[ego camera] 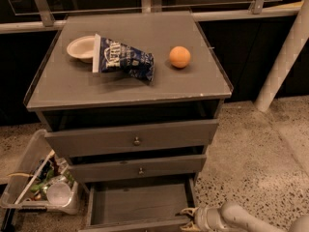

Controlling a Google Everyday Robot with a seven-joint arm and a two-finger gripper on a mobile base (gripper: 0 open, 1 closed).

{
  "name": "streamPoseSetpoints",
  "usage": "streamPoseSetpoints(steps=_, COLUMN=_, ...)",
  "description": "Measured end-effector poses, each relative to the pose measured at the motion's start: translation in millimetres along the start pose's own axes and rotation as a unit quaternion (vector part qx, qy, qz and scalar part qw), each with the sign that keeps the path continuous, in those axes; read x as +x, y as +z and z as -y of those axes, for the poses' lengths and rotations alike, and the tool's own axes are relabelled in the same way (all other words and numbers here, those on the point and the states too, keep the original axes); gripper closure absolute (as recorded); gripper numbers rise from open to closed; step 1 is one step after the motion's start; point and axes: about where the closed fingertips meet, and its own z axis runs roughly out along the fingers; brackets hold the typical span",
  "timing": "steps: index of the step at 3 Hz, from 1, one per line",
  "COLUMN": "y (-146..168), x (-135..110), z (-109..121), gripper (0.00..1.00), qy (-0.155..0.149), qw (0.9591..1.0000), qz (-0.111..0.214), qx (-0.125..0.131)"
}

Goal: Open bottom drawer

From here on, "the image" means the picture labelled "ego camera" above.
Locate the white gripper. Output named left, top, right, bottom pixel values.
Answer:
left=180, top=207, right=222, bottom=232

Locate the grey bottom drawer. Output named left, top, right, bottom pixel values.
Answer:
left=79, top=175, right=196, bottom=232

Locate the grey drawer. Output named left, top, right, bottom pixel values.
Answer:
left=79, top=175, right=196, bottom=232
left=69, top=155, right=206, bottom=183
left=45, top=119, right=218, bottom=158

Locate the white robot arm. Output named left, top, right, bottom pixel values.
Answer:
left=180, top=201, right=309, bottom=232

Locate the grey middle drawer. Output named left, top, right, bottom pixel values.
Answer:
left=69, top=155, right=206, bottom=183

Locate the grey drawer cabinet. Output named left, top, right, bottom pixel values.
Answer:
left=22, top=11, right=234, bottom=232

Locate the grey top drawer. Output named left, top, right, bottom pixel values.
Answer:
left=45, top=119, right=218, bottom=158

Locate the white plastic cup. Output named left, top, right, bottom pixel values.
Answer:
left=46, top=183, right=70, bottom=206

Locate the clear plastic bin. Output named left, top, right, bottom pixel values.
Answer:
left=1, top=130, right=79, bottom=215

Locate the orange fruit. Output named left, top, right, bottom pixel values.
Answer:
left=169, top=46, right=191, bottom=69

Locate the blue chip bag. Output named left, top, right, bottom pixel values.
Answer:
left=92, top=34, right=155, bottom=81

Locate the white paper bowl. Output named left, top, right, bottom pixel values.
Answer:
left=67, top=36, right=95, bottom=63

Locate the metal window rail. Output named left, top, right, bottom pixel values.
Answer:
left=0, top=2, right=303, bottom=35

